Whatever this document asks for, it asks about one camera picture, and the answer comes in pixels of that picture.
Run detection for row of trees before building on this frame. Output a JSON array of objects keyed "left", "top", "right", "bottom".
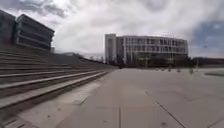
[{"left": 105, "top": 52, "right": 196, "bottom": 69}]

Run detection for white building with tower end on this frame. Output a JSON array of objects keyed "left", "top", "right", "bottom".
[{"left": 104, "top": 33, "right": 190, "bottom": 67}]

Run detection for grey concrete paved plaza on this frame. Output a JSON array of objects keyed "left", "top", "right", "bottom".
[{"left": 19, "top": 67, "right": 224, "bottom": 128}]

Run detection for wide concrete steps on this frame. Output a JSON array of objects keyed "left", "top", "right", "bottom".
[{"left": 0, "top": 44, "right": 116, "bottom": 128}]

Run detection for dark glass building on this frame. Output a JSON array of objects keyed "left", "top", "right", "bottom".
[{"left": 0, "top": 8, "right": 56, "bottom": 53}]

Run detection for distant dark tree line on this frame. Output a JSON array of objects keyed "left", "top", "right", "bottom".
[{"left": 190, "top": 56, "right": 224, "bottom": 69}]

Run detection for grass strip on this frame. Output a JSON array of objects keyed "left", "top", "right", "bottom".
[{"left": 203, "top": 71, "right": 224, "bottom": 77}]

